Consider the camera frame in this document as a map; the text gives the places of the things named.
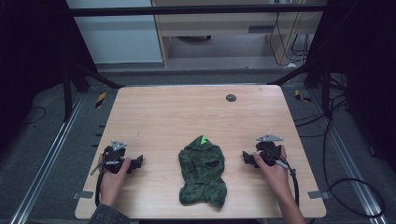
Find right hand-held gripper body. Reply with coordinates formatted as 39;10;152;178
254;133;284;167

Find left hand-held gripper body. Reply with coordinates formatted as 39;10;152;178
102;140;134;175

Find person's left hand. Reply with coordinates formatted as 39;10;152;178
98;154;133;208

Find person's right hand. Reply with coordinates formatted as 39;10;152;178
252;145;291;201

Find green fleece pet garment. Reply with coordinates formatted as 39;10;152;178
177;134;228;209

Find black yellow striped tape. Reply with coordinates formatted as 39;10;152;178
294;89;312;104
94;91;107;109

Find black metal stand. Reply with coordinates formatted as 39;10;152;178
268;59;332;119
61;59;125;123

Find white cabinet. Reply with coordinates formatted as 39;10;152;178
65;0;164;65

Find black curtain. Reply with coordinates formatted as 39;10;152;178
0;0;98;157
303;0;396;172

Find light wooden desk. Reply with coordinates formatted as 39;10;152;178
150;0;328;67

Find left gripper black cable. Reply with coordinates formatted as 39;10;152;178
90;160;120;207

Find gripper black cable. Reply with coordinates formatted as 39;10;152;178
90;160;120;207
274;159;301;209

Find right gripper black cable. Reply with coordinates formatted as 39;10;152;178
274;159;301;209

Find grey table bracket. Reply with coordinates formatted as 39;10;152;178
307;190;331;200
72;190;94;200

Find aluminium floor rail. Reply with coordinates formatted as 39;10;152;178
309;89;389;224
8;92;86;224

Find black looped floor cable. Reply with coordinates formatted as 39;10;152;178
292;92;387;219

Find black hanging desk cables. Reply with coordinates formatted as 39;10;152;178
268;11;312;67

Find black horizontal frame bar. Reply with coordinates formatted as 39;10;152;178
68;4;328;17

